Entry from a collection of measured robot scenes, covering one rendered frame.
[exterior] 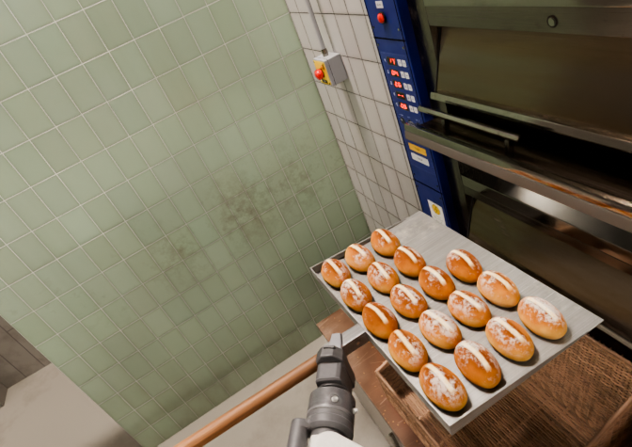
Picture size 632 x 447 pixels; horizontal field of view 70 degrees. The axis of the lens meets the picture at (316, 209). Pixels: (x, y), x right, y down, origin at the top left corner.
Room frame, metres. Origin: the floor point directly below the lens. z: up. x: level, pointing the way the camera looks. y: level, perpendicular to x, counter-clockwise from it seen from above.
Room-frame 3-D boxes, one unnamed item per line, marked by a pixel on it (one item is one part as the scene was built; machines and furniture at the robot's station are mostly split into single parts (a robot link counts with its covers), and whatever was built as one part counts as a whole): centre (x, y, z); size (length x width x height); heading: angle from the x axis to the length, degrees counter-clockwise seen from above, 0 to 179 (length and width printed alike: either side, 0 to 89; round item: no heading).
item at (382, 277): (0.81, -0.08, 1.22); 0.10 x 0.07 x 0.05; 12
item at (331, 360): (0.56, 0.11, 1.22); 0.12 x 0.10 x 0.13; 159
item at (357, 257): (0.91, -0.05, 1.22); 0.10 x 0.07 x 0.06; 17
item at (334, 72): (1.68, -0.26, 1.46); 0.10 x 0.07 x 0.10; 14
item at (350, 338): (0.66, 0.05, 1.21); 0.09 x 0.04 x 0.03; 104
